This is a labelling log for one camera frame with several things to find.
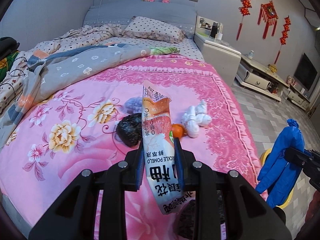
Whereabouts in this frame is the knotted white tissue wad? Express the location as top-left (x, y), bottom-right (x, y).
top-left (181, 100), bottom-right (211, 138)

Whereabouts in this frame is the orange peel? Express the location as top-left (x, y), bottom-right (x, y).
top-left (171, 124), bottom-right (187, 138)

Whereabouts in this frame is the purple foam fruit net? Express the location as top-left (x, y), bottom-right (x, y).
top-left (124, 97), bottom-right (143, 114)

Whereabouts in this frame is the white television stand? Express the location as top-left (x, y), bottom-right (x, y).
top-left (286, 82), bottom-right (312, 110)

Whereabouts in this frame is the orange white snack pouch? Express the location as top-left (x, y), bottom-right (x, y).
top-left (141, 80), bottom-right (183, 215)

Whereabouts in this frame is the red diamond knot hanging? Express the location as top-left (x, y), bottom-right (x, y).
top-left (257, 0), bottom-right (278, 39)

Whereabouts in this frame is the green leaf print cloth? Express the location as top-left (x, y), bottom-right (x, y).
top-left (150, 46), bottom-right (180, 55)

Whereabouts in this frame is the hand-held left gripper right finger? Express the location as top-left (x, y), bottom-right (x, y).
top-left (173, 137), bottom-right (292, 240)

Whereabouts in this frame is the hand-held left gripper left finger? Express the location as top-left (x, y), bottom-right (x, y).
top-left (29, 140), bottom-right (147, 240)

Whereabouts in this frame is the white coffee table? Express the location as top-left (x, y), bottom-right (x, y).
top-left (235, 54), bottom-right (289, 102)

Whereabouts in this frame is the patterned beige cloth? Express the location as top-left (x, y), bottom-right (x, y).
top-left (0, 51), bottom-right (35, 113)

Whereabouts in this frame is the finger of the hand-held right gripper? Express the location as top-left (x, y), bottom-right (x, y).
top-left (284, 147), bottom-right (320, 172)

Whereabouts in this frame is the black flat television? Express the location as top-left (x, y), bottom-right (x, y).
top-left (294, 53), bottom-right (318, 92)

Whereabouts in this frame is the dark cloth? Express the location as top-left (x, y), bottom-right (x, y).
top-left (0, 37), bottom-right (20, 55)

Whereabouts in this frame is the polka dot bed sheet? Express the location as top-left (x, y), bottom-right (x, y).
top-left (100, 36), bottom-right (204, 62)

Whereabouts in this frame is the blue rubber glove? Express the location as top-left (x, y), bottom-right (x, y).
top-left (255, 119), bottom-right (305, 207)

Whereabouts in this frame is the polka dot duvet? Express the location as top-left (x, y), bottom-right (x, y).
top-left (34, 23), bottom-right (125, 54)

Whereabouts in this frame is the green floral cloth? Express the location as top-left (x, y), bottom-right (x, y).
top-left (0, 51), bottom-right (19, 73)

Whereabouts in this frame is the grey upholstered bed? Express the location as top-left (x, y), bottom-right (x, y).
top-left (0, 0), bottom-right (260, 240)

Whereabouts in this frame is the pink floral blanket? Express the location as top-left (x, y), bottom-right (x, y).
top-left (0, 55), bottom-right (260, 235)

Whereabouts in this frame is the grey floral quilt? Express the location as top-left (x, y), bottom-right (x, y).
top-left (0, 42), bottom-right (180, 148)

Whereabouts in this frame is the white leather nightstand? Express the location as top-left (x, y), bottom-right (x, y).
top-left (194, 15), bottom-right (242, 84)

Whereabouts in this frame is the yellow round trash bin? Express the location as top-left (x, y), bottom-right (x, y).
top-left (259, 148), bottom-right (294, 209)

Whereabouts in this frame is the polka dot pillow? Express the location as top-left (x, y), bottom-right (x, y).
top-left (122, 16), bottom-right (186, 43)

